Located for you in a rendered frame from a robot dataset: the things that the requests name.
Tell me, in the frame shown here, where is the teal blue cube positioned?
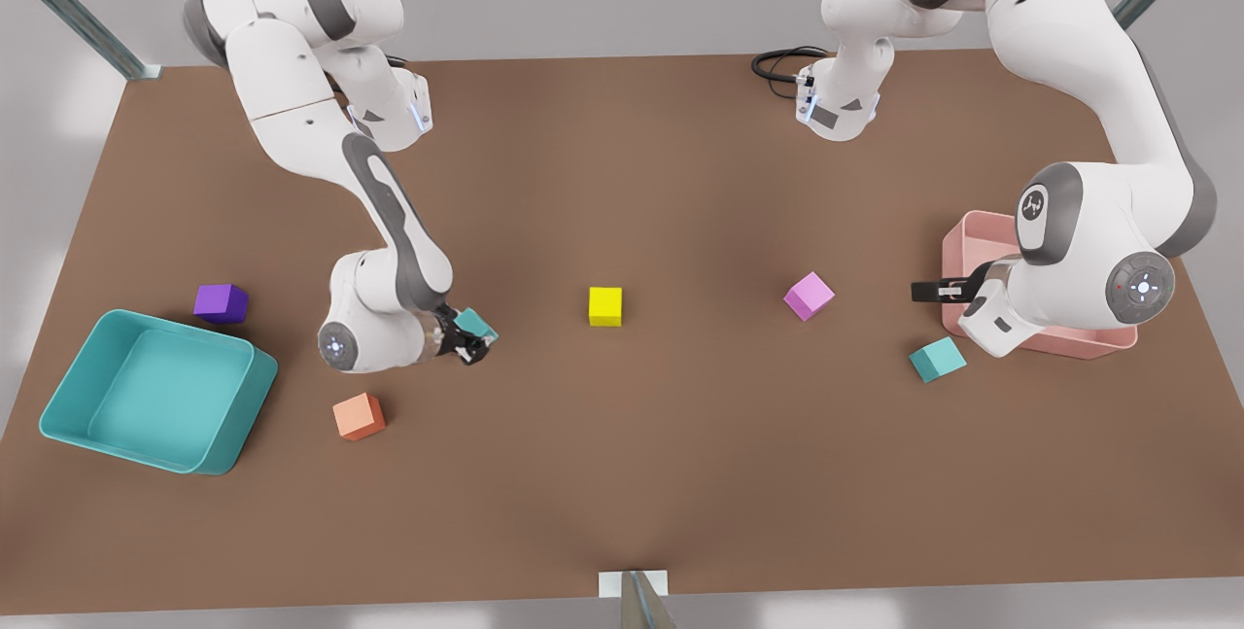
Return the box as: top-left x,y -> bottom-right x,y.
909,336 -> 968,384
455,307 -> 500,346

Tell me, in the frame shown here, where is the pink plastic tray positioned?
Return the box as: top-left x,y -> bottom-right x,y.
940,210 -> 1139,361

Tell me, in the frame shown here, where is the orange cube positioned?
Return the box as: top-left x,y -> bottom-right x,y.
332,392 -> 387,442

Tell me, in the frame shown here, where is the pink cube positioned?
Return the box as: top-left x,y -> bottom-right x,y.
783,271 -> 837,323

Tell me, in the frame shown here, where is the purple cube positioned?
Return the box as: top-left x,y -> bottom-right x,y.
192,284 -> 250,325

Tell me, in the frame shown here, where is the teal plastic tray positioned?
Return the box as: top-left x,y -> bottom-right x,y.
38,308 -> 280,476

